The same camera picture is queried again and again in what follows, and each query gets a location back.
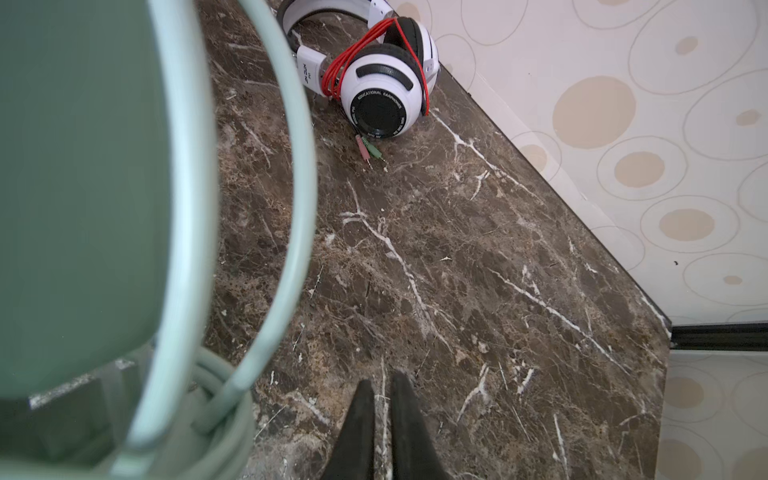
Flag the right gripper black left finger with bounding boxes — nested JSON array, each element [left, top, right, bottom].
[[321, 380, 376, 480]]

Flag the white black headphones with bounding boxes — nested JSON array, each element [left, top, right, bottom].
[[277, 1, 440, 139]]

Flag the red headphone cable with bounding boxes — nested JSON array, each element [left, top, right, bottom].
[[320, 16, 432, 164]]

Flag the green headphones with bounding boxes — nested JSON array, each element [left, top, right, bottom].
[[1, 1, 219, 479]]

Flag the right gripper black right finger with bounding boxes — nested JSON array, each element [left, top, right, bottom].
[[390, 370, 449, 480]]

